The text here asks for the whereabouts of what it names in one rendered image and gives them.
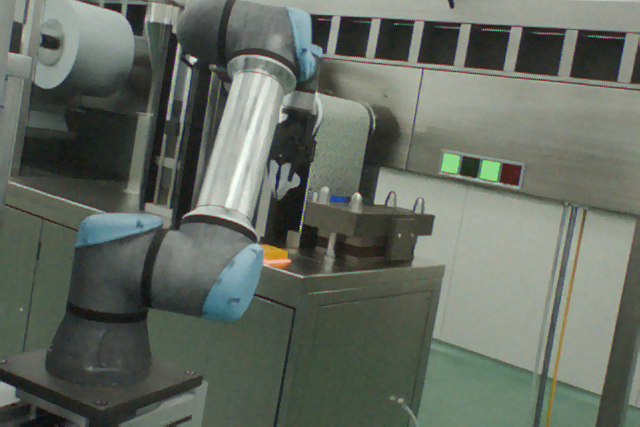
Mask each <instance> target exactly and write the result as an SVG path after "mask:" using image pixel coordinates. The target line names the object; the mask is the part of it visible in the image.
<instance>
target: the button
mask: <svg viewBox="0 0 640 427"><path fill-rule="evenodd" d="M259 246H260V247H262V249H263V251H264V260H266V261H277V260H287V254H288V251H286V250H282V249H279V248H276V247H272V246H269V245H259Z"/></svg>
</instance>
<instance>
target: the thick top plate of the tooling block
mask: <svg viewBox="0 0 640 427"><path fill-rule="evenodd" d="M348 208H349V203H341V202H330V205H325V204H320V203H316V202H314V201H307V204H306V210H305V216H304V222H303V224H306V225H310V226H313V227H317V228H321V229H325V230H328V231H332V232H336V233H339V234H343V235H347V236H350V237H385V236H389V232H390V226H391V220H392V218H412V219H416V220H417V223H416V229H415V234H414V236H431V235H432V230H433V225H434V219H435V215H432V214H428V213H424V214H420V213H415V212H412V210H410V209H406V208H402V207H389V206H385V205H384V204H371V205H362V210H361V211H362V212H355V211H350V210H348Z"/></svg>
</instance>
